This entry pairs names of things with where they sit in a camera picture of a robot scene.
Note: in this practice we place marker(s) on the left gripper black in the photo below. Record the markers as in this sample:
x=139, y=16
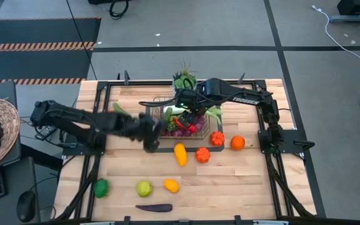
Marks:
x=139, y=126

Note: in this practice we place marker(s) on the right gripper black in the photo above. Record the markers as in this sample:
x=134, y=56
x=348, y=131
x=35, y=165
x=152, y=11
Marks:
x=189, y=98

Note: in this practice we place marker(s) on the long red pepper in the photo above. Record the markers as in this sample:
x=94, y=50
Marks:
x=190, y=127

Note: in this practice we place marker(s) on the purple red onion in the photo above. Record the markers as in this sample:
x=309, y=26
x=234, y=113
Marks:
x=177, y=133
x=200, y=126
x=187, y=133
x=166, y=133

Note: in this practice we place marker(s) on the white radish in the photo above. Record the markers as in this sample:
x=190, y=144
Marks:
x=173, y=110

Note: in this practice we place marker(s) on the green cucumber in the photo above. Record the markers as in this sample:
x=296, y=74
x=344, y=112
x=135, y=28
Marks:
x=168, y=115
x=117, y=108

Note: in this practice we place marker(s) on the green leafy lettuce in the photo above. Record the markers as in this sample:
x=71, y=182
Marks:
x=215, y=112

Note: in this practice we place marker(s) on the yellow oblong mango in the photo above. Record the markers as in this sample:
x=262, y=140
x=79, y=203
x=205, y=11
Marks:
x=180, y=154

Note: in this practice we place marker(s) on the orange-red mini pumpkin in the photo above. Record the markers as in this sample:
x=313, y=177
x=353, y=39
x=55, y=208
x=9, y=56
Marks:
x=202, y=155
x=217, y=138

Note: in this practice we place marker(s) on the yellow lemon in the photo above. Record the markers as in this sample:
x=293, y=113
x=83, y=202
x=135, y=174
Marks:
x=171, y=185

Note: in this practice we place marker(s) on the green apple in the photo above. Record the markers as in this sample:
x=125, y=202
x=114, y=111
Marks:
x=144, y=188

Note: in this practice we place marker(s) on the round orange fruit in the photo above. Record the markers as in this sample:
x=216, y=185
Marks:
x=237, y=142

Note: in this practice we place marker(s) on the dark purple eggplant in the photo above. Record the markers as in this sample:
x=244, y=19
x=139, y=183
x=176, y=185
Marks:
x=155, y=208

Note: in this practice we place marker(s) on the green bell pepper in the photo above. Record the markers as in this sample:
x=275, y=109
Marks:
x=101, y=188

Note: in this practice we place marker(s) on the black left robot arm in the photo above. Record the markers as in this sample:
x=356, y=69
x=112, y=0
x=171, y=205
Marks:
x=61, y=115

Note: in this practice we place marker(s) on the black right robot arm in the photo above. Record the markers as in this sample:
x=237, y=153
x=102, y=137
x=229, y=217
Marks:
x=245, y=97

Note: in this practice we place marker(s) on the potted green succulent plant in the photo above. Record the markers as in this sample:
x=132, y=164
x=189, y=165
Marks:
x=184, y=82

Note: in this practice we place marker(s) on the black power adapter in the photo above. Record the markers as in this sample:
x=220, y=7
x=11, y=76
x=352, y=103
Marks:
x=44, y=132

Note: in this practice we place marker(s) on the dark grey desk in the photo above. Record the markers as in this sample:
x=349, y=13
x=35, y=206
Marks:
x=27, y=175

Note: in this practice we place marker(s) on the black hazard-striped floor mat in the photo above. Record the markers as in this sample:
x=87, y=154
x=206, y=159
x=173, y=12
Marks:
x=42, y=62

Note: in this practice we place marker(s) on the black computer mouse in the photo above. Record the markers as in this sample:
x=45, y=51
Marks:
x=26, y=206

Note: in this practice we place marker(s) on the woven straw tray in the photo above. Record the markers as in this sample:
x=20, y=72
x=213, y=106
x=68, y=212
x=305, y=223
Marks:
x=8, y=125

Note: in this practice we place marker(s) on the black table frame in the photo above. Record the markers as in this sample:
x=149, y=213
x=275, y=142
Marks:
x=136, y=83

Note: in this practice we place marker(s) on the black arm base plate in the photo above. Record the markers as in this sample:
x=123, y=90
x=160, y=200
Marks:
x=292, y=137
x=73, y=149

